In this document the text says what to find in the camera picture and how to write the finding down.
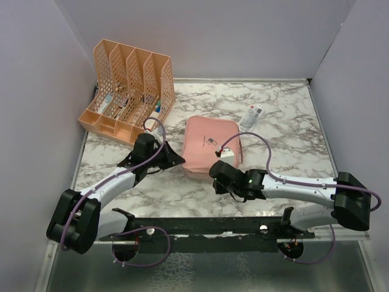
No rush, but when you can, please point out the orange mesh file organizer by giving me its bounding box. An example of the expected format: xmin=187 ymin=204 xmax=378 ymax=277
xmin=78 ymin=39 xmax=176 ymax=146

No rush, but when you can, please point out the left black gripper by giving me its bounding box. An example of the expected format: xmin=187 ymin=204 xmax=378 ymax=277
xmin=145 ymin=140 xmax=185 ymax=170

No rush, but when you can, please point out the pink medicine kit case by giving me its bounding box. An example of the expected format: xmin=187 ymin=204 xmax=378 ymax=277
xmin=182 ymin=116 xmax=239 ymax=181

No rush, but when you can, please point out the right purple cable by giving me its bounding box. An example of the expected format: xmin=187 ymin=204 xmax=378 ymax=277
xmin=216 ymin=131 xmax=383 ymax=265

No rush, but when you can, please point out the white tube in organizer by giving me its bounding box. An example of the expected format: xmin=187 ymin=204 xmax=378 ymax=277
xmin=97 ymin=92 xmax=113 ymax=114

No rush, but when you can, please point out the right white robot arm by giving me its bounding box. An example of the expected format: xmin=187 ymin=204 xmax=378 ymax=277
xmin=209 ymin=161 xmax=374 ymax=238

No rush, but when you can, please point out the long white packaged strip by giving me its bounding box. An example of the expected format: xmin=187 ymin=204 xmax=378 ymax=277
xmin=238 ymin=103 xmax=263 ymax=132

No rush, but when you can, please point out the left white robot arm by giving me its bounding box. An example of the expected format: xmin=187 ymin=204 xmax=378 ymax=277
xmin=46 ymin=133 xmax=185 ymax=254

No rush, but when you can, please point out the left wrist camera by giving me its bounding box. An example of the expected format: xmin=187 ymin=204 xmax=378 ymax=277
xmin=145 ymin=127 xmax=165 ymax=144

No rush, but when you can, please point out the white box in organizer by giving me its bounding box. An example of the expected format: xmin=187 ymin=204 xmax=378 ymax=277
xmin=145 ymin=111 xmax=159 ymax=130

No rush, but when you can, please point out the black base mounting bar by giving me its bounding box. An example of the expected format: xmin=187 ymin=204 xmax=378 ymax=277
xmin=97 ymin=208 xmax=314 ymax=254

